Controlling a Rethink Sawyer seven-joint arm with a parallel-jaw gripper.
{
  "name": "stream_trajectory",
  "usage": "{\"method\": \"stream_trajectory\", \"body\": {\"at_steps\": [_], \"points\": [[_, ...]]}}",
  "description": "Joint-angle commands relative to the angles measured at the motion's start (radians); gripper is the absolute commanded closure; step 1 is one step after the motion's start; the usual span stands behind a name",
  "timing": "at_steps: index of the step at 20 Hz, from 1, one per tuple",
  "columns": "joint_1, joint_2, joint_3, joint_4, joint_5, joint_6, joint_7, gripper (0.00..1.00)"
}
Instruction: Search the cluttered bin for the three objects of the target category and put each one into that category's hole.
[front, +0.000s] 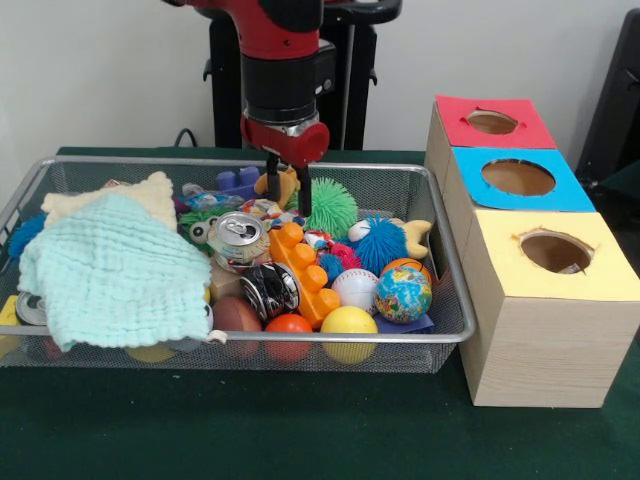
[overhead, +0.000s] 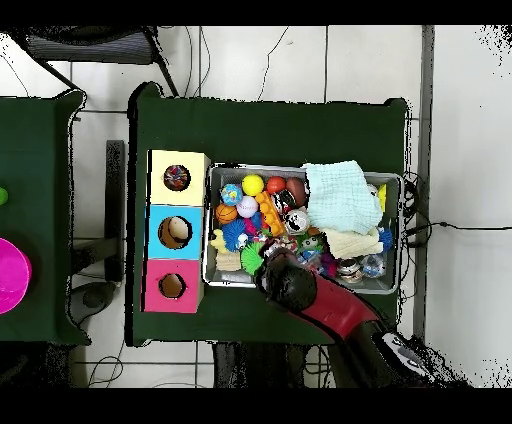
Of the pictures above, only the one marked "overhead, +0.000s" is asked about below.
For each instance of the colourful spotted cloth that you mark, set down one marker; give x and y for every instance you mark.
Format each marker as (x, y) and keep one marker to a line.
(176, 178)
(284, 242)

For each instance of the mint green waffle cloth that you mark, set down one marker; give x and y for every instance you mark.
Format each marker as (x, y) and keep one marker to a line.
(344, 196)

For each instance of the cream waffle cloth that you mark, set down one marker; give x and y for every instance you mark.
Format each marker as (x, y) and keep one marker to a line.
(352, 242)

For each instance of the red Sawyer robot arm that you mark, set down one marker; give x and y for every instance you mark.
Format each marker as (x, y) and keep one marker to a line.
(332, 308)

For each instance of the wooden box with three holes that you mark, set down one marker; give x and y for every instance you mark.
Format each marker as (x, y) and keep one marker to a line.
(188, 272)

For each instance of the white baseball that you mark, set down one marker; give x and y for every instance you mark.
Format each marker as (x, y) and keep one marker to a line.
(247, 206)

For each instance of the orange plastic brick block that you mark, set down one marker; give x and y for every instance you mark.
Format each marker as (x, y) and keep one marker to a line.
(271, 216)

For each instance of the yellow ball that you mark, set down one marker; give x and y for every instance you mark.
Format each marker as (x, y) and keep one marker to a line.
(252, 185)

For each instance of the small basketball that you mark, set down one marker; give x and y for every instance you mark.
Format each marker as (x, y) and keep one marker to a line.
(226, 213)

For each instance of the globe print ball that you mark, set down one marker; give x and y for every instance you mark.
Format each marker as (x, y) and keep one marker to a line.
(232, 194)

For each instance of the orange ball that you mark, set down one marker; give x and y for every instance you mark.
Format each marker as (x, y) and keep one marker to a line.
(276, 184)

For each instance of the green spiky ball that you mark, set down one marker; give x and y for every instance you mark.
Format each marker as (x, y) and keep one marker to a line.
(251, 258)

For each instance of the black upright panel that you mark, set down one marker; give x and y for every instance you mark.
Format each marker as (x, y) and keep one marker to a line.
(114, 180)

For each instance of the dark grey oval base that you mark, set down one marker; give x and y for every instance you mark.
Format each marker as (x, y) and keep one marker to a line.
(94, 298)

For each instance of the dark green side tablecloth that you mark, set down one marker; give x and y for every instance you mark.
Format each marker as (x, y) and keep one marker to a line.
(36, 160)

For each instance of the black mesh chair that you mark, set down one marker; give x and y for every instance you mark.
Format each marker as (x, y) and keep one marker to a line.
(92, 48)

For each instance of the pink round disc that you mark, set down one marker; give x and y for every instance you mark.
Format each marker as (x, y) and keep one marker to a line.
(12, 276)

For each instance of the small green object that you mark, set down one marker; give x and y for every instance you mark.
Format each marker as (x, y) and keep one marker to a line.
(2, 196)

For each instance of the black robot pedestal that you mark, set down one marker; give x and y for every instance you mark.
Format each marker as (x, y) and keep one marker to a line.
(260, 364)

